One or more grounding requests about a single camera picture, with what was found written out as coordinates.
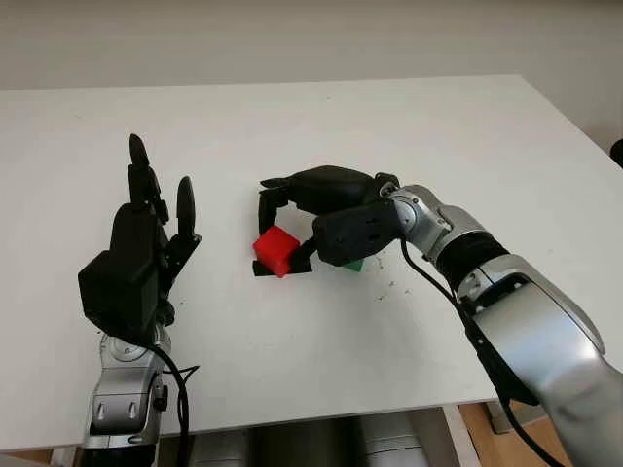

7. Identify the red wooden block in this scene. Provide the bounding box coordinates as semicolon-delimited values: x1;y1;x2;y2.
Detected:
252;225;300;280

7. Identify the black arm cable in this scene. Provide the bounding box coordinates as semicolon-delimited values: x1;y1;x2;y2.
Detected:
144;340;202;467
399;236;562;467

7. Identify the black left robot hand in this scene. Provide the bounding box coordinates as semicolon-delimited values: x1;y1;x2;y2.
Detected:
110;133;203;329

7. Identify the white table leg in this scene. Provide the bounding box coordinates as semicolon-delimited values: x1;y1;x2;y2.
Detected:
50;445;78;467
439;404;472;467

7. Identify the grey furniture foot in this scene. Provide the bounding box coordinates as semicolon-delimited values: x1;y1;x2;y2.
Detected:
488;400;545;435

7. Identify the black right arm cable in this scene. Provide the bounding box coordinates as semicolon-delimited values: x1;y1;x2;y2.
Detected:
399;236;562;467

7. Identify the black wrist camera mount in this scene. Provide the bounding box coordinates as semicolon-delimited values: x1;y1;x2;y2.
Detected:
77;249;163;342
311;200;405;269

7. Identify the black tape mark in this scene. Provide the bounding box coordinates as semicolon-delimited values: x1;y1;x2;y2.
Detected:
252;259;313;280

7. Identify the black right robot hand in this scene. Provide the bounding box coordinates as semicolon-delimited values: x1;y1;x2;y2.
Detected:
255;165;386;272

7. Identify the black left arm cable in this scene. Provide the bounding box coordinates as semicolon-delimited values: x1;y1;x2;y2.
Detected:
144;340;202;467

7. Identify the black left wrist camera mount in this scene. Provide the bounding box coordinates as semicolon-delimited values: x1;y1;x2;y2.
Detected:
77;249;163;342

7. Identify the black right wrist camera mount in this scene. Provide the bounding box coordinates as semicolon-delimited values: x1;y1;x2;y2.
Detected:
311;200;405;269

